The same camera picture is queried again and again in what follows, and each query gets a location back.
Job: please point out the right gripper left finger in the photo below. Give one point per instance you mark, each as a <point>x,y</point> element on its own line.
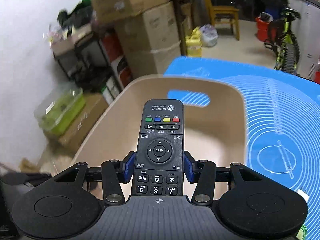
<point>69,203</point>

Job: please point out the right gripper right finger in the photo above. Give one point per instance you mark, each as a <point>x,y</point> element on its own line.
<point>243,200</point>

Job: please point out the black TV remote control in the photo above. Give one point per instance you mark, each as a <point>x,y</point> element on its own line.
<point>159,156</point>

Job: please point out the small white box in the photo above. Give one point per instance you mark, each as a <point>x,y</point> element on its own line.
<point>303,195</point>

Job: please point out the floor cardboard box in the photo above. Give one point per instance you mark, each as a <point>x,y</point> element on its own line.
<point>77,132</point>

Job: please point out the green lidded plastic container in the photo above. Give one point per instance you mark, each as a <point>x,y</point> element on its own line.
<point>57,111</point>

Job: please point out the blue silicone baking mat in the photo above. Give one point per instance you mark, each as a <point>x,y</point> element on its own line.
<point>282,114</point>

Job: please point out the beige plastic storage basket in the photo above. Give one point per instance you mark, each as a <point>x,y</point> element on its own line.
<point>216,132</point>

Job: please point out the black metal shelf rack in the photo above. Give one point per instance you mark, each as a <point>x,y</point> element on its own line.
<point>81,50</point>

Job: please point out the green black bicycle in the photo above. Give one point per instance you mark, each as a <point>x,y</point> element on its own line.
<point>282,40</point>

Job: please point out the yellow detergent jug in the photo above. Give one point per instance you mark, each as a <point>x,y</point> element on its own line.
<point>194,43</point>

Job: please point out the white plastic bag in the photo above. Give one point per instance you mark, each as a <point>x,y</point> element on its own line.
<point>209,35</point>

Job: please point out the red plastic bucket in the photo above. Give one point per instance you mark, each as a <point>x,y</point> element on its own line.
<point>262,24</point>

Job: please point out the white chest freezer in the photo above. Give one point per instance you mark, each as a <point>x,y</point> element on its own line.
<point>306,31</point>

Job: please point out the lower cardboard box stack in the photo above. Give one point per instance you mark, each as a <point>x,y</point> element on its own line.
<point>150,40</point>

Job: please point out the wooden chair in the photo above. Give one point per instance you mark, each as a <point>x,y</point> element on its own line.
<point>222,14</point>

